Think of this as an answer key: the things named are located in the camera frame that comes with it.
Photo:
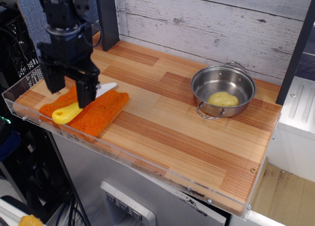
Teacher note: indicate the dark grey post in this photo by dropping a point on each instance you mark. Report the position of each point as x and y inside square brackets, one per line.
[297, 53]
[108, 22]

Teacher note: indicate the yellow toy potato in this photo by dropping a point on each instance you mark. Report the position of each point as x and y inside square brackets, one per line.
[223, 99]

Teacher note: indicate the dark grey right post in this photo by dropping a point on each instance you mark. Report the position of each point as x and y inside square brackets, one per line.
[297, 53]

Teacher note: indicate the orange knitted cloth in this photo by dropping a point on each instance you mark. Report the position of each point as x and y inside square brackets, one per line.
[95, 117]

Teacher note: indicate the clear acrylic table guard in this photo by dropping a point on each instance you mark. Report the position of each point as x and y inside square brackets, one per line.
[162, 132]

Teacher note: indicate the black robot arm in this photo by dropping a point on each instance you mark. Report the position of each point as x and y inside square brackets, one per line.
[68, 54]

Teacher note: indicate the black plastic crate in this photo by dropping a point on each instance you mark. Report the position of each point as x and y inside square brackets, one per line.
[21, 49]

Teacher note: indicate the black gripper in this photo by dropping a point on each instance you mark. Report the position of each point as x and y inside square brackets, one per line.
[69, 54]

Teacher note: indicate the white side counter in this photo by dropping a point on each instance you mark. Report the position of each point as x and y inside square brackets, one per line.
[292, 147]

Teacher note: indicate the silver toy fridge cabinet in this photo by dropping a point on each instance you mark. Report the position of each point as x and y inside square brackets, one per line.
[115, 194]

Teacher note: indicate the small steel pot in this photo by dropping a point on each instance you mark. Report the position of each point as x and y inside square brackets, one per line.
[230, 78]

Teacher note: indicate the yellow handled white toy knife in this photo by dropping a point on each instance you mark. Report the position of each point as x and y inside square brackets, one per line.
[66, 114]

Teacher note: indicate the dark grey left post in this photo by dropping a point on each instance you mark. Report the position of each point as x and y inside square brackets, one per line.
[108, 22]

